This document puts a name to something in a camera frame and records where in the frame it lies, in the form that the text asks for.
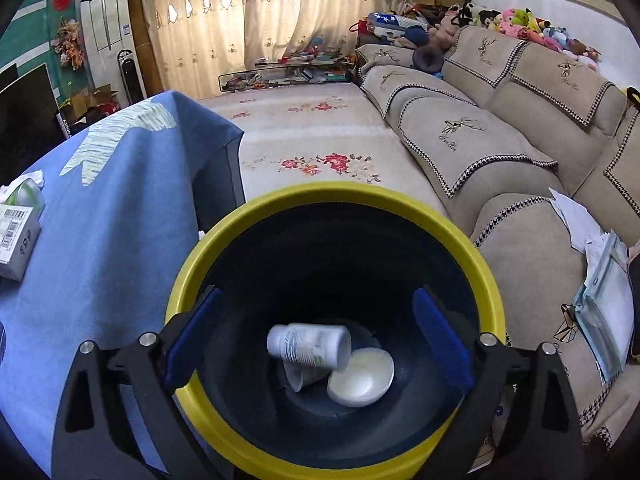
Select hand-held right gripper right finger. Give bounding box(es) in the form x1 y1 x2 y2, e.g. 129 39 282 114
412 286 586 480

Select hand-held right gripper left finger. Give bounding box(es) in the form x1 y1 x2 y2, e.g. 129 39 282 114
51 286 224 480

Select yellow trash bin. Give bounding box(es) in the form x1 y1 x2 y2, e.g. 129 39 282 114
164 181 507 480

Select white canister with green label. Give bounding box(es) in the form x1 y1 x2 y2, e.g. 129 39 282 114
0 180 46 211

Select white round bowl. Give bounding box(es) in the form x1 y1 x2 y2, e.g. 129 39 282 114
327 347 395 407

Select white paper cup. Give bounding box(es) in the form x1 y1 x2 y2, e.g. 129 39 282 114
283 359 328 393

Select blue tablecloth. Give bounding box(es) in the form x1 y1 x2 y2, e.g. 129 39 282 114
0 90 246 480

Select clear plastic document folder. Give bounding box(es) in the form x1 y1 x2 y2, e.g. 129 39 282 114
570 232 636 383

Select white loose papers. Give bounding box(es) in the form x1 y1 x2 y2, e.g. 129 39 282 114
547 187 621 251

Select white box with barcode label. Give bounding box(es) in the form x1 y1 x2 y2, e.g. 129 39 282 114
0 202 45 282

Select beige sofa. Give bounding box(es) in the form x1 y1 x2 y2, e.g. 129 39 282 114
355 25 640 461

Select open cardboard boxes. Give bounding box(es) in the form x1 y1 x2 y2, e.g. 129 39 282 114
65 87 121 126

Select black tower fan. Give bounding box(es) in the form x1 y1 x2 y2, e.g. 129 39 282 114
117 49 146 107

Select black flat television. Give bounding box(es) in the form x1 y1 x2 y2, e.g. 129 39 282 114
0 63 66 173

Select low glass table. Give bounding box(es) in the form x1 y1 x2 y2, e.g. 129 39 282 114
217 57 361 93

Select dark round cushion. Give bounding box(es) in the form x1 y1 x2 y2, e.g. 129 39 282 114
412 45 446 73

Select beige embroidered curtain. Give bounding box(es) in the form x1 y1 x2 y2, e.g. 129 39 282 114
125 0 418 101

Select blue star print bag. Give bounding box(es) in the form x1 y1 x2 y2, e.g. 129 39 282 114
367 11 431 41

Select hanging flower decoration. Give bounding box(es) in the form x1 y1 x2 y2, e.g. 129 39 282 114
50 19 87 71

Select white standing air conditioner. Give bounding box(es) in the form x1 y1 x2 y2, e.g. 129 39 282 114
80 0 137 93

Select row of stuffed toys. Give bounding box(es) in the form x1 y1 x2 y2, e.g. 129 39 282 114
430 2 601 73

